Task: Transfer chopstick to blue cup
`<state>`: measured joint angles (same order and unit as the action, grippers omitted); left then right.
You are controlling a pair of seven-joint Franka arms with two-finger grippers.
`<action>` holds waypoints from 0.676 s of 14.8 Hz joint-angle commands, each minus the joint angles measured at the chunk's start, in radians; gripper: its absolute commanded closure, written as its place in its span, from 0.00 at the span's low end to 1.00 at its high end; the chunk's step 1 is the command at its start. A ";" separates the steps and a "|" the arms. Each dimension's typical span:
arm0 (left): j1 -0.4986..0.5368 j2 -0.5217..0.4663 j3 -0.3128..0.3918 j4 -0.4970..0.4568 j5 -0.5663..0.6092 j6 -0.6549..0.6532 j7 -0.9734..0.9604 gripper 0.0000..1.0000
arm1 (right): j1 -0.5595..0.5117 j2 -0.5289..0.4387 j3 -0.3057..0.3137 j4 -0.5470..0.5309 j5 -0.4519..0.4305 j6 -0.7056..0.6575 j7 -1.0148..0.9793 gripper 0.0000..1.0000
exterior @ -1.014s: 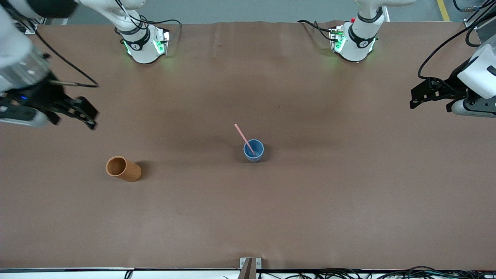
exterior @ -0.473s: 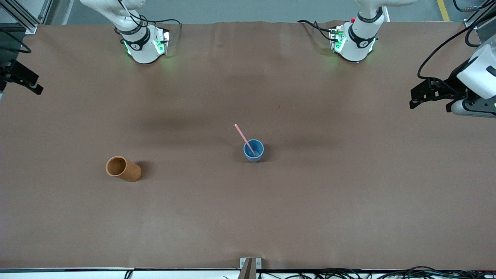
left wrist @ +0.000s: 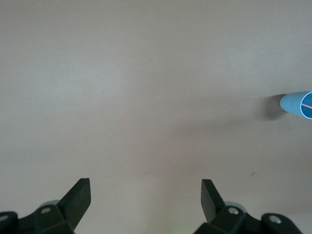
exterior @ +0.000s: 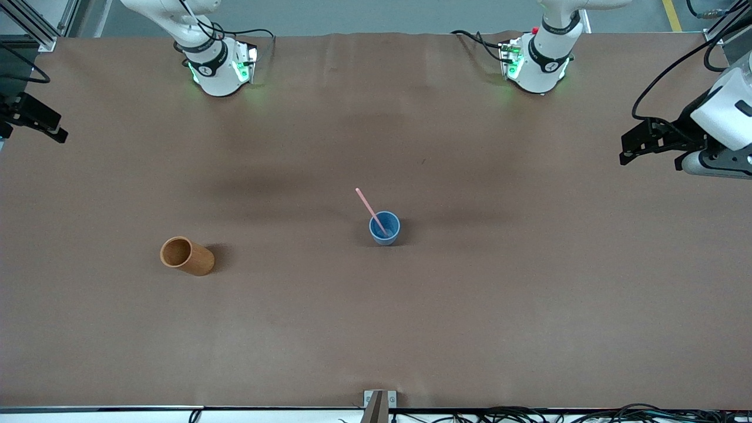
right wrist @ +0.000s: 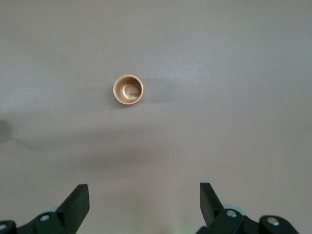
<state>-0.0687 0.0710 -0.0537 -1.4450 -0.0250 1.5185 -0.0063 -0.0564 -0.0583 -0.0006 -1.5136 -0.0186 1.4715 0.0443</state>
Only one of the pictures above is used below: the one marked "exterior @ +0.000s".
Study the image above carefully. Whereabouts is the black left base cable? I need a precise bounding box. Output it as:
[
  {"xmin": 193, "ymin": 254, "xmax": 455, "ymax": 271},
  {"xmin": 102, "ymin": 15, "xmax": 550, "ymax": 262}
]
[{"xmin": 451, "ymin": 29, "xmax": 507, "ymax": 64}]

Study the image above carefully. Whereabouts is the blue cup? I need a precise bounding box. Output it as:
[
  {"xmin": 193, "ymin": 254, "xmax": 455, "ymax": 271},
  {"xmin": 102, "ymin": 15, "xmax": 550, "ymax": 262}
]
[{"xmin": 369, "ymin": 211, "xmax": 401, "ymax": 246}]

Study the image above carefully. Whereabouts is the pink chopstick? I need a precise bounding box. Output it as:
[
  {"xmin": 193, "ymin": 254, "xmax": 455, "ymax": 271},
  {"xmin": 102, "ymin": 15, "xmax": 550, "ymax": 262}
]
[{"xmin": 355, "ymin": 187, "xmax": 390, "ymax": 237}]

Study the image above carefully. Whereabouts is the black right arm gripper cable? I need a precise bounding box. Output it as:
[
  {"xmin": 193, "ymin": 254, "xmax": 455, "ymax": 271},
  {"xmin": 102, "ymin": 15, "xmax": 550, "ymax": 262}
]
[{"xmin": 0, "ymin": 44, "xmax": 51, "ymax": 84}]

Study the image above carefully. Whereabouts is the brown table cover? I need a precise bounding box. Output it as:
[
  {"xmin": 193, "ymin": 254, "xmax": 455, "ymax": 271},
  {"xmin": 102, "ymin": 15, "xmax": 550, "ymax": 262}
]
[{"xmin": 0, "ymin": 31, "xmax": 752, "ymax": 410}]

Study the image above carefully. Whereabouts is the black base cable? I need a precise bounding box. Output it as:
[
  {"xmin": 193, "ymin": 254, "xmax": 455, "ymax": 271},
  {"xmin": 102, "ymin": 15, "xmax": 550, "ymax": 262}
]
[
  {"xmin": 451, "ymin": 29, "xmax": 507, "ymax": 64},
  {"xmin": 235, "ymin": 28, "xmax": 277, "ymax": 59}
]

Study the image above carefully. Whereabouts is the aluminium frame profile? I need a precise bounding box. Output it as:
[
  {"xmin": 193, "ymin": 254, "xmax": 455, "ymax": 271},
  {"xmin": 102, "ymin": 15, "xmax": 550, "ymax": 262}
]
[
  {"xmin": 0, "ymin": 0, "xmax": 80, "ymax": 52},
  {"xmin": 702, "ymin": 0, "xmax": 752, "ymax": 66}
]

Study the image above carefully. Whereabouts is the orange cylindrical cup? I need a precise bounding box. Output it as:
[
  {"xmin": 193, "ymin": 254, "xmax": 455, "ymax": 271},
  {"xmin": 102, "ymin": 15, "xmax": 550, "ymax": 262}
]
[{"xmin": 160, "ymin": 236, "xmax": 216, "ymax": 277}]

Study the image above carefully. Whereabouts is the black right base cable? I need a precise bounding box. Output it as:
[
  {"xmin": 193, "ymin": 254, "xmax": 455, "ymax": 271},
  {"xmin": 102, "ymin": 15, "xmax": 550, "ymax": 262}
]
[{"xmin": 235, "ymin": 28, "xmax": 277, "ymax": 59}]

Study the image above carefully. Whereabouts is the black left arm gripper cable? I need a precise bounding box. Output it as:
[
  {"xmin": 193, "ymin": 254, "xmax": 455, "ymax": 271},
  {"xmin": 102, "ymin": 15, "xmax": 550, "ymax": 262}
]
[{"xmin": 632, "ymin": 0, "xmax": 752, "ymax": 123}]

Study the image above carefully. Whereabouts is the black cable bundle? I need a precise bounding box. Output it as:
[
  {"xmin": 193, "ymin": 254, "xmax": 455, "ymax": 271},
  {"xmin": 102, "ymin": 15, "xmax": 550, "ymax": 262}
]
[{"xmin": 391, "ymin": 404, "xmax": 752, "ymax": 423}]

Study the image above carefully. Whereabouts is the black arm gripper cable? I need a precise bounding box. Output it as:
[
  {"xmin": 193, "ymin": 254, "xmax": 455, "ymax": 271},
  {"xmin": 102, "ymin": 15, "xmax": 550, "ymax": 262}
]
[
  {"xmin": 0, "ymin": 44, "xmax": 51, "ymax": 84},
  {"xmin": 632, "ymin": 0, "xmax": 752, "ymax": 123}
]

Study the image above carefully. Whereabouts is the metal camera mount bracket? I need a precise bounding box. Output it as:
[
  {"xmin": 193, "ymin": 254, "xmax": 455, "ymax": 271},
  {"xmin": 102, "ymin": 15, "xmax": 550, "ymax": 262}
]
[{"xmin": 361, "ymin": 390, "xmax": 398, "ymax": 423}]

